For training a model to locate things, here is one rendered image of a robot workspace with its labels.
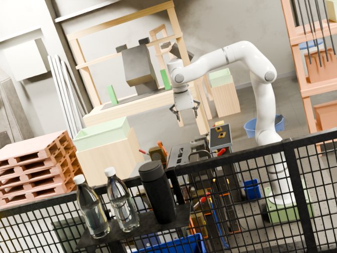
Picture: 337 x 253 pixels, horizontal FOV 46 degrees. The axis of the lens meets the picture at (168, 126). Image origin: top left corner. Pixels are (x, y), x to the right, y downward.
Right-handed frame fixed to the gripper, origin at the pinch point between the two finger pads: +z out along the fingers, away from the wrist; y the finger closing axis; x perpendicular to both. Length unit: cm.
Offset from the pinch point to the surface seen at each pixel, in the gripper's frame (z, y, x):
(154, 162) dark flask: -21, 2, 97
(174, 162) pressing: 46, 22, -48
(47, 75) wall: 50, 352, -639
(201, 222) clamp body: 41, 1, 39
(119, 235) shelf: -2, 17, 102
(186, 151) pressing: 46, 13, -62
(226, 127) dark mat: 28, -19, -46
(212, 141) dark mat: 27.7, -8.6, -26.7
